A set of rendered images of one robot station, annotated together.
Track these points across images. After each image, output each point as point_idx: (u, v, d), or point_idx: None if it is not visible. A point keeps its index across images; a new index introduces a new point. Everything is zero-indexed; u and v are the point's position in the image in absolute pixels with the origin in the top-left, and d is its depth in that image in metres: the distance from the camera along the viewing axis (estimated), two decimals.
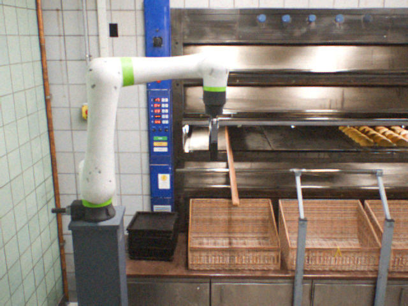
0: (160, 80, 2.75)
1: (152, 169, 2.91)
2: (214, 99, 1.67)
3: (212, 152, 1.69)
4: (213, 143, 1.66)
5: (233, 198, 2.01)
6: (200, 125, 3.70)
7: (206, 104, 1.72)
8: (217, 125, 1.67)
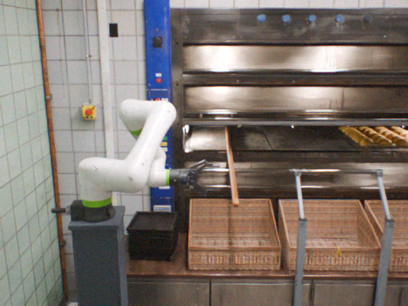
0: (160, 80, 2.75)
1: None
2: None
3: (212, 192, 2.37)
4: (204, 195, 2.38)
5: (233, 198, 2.01)
6: (200, 125, 3.70)
7: None
8: (193, 190, 2.36)
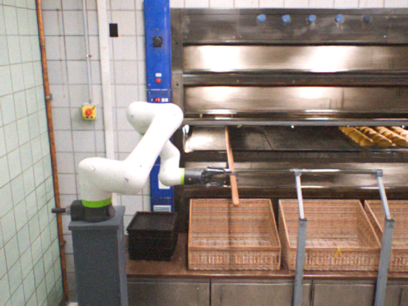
0: (160, 80, 2.75)
1: (152, 169, 2.91)
2: None
3: None
4: (223, 185, 2.37)
5: (233, 198, 2.01)
6: (200, 125, 3.70)
7: None
8: (211, 187, 2.36)
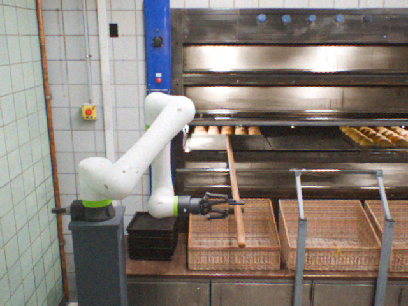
0: (160, 80, 2.75)
1: None
2: None
3: None
4: (225, 217, 1.95)
5: (238, 236, 1.62)
6: (199, 136, 3.31)
7: None
8: (211, 218, 1.94)
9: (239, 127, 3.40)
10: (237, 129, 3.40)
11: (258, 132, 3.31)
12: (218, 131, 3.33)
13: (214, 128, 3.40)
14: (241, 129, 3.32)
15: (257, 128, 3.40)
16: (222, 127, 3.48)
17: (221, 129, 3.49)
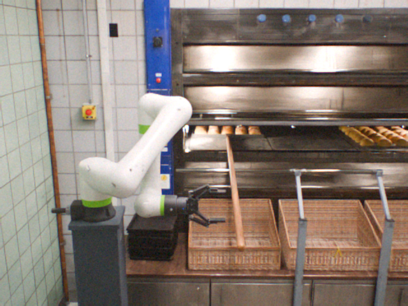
0: (160, 80, 2.75)
1: None
2: None
3: (217, 222, 1.96)
4: (207, 225, 1.97)
5: (238, 240, 1.62)
6: (199, 136, 3.31)
7: None
8: (194, 220, 1.95)
9: (239, 127, 3.40)
10: (237, 129, 3.40)
11: (258, 132, 3.31)
12: (218, 131, 3.33)
13: (214, 128, 3.40)
14: (241, 129, 3.32)
15: (257, 128, 3.40)
16: (222, 127, 3.48)
17: (221, 128, 3.49)
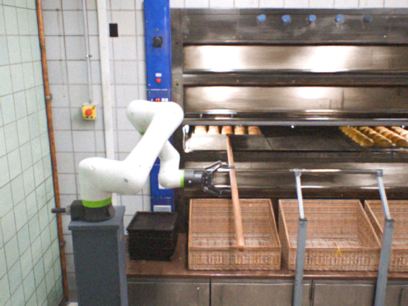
0: (160, 80, 2.75)
1: (152, 169, 2.91)
2: None
3: (227, 192, 2.35)
4: (219, 196, 2.35)
5: (238, 240, 1.62)
6: (199, 136, 3.31)
7: None
8: (208, 192, 2.33)
9: (239, 127, 3.40)
10: (237, 129, 3.40)
11: (258, 132, 3.31)
12: (218, 131, 3.33)
13: (214, 128, 3.40)
14: (241, 129, 3.32)
15: (257, 128, 3.40)
16: (222, 127, 3.48)
17: (221, 128, 3.49)
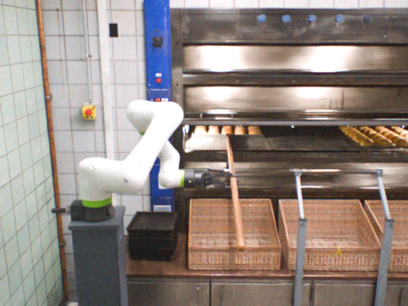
0: (160, 80, 2.75)
1: (152, 169, 2.91)
2: None
3: None
4: (224, 187, 2.34)
5: (238, 240, 1.62)
6: (199, 136, 3.31)
7: None
8: (211, 189, 2.33)
9: (239, 127, 3.40)
10: (237, 129, 3.40)
11: (258, 132, 3.31)
12: (218, 131, 3.33)
13: (214, 128, 3.40)
14: (241, 129, 3.32)
15: (257, 128, 3.40)
16: (222, 127, 3.48)
17: (221, 128, 3.49)
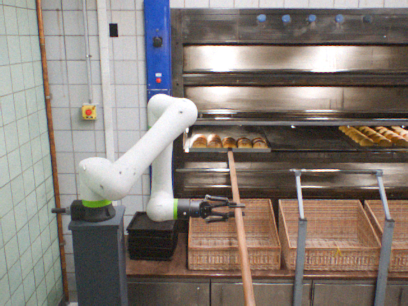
0: (160, 80, 2.75)
1: (152, 169, 2.91)
2: None
3: None
4: (225, 219, 1.92)
5: (247, 304, 1.21)
6: (197, 150, 2.90)
7: None
8: (211, 222, 1.90)
9: (243, 140, 2.99)
10: (240, 141, 2.99)
11: (264, 145, 2.91)
12: (219, 144, 2.92)
13: (214, 141, 2.99)
14: (245, 143, 2.92)
15: (262, 141, 2.99)
16: (224, 139, 3.07)
17: (222, 141, 3.08)
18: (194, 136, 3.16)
